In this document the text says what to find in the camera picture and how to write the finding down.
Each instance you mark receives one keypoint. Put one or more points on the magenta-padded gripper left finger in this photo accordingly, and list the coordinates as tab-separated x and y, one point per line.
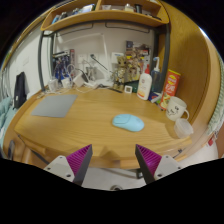
77	160

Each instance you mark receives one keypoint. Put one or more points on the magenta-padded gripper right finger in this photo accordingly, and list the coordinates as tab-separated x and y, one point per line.
150	160

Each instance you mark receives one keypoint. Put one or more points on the light blue computer mouse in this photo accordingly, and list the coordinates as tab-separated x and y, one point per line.
128	122

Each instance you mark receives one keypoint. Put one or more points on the grey mouse pad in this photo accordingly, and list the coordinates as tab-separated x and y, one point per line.
55	105

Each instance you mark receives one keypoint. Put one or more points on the white mug with drawn face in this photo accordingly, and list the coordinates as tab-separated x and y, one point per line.
175	108

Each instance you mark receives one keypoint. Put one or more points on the small blue box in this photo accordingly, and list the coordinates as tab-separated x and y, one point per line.
155	97

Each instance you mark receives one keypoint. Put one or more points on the white red-capped lotion pump bottle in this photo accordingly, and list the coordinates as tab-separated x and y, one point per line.
144	86

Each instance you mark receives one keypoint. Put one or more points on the small white square clock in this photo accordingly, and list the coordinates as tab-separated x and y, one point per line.
128	89

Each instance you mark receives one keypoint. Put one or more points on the red chips can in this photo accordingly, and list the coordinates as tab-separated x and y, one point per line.
171	86

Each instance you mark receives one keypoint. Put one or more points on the clear plastic jar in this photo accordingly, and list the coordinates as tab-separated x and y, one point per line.
53	85

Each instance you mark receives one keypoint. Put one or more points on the white charger block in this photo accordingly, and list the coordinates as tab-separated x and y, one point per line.
78	80

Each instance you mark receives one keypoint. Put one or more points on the clear blue spray bottle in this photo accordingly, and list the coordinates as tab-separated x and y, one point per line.
156	80

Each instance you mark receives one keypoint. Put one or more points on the brown tree creature figurine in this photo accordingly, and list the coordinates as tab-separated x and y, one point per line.
120	73

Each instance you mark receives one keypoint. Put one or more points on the robot model kit box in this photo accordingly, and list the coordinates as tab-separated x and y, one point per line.
61	66

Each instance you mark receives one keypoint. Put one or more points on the printed figurine packaging box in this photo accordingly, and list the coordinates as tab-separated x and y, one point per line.
138	60

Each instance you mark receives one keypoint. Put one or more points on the wooden shelf unit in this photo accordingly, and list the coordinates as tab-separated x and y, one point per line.
100	15

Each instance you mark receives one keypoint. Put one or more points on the white wall socket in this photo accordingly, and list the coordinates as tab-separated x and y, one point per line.
82	59
93	58

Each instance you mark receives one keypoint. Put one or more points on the grey metal frame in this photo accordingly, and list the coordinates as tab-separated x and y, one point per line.
40	60

